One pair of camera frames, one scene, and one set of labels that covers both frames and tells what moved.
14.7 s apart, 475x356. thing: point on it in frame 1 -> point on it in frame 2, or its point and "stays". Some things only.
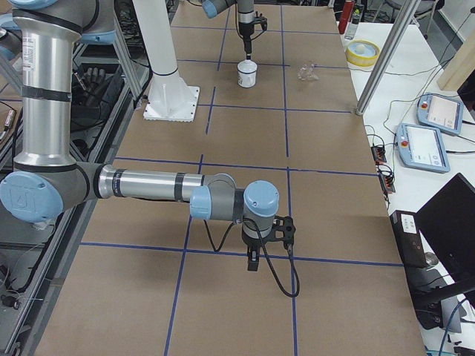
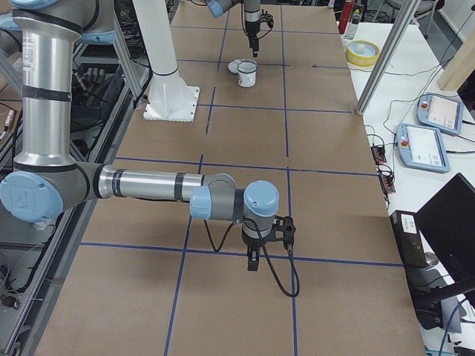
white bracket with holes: x=170 y=99 stays
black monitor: x=447 y=222 stays
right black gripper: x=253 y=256 stays
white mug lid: x=247 y=66 -> x=233 y=67
